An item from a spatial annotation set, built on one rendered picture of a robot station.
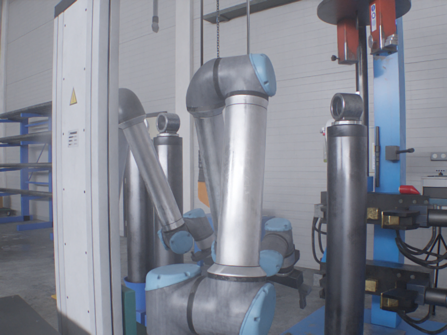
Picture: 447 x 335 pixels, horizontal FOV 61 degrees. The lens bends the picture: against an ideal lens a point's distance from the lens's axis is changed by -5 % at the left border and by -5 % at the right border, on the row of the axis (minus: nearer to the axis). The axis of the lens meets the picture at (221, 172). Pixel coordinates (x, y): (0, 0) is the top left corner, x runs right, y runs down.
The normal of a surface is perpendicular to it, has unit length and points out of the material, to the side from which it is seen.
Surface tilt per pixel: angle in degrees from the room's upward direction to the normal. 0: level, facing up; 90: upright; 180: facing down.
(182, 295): 56
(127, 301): 90
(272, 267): 115
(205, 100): 122
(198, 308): 75
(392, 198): 90
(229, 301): 80
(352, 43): 90
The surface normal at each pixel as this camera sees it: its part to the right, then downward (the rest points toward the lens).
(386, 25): 0.24, 0.02
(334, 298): -0.75, 0.02
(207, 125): -0.11, 0.37
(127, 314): 0.67, 0.01
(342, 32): -0.97, 0.01
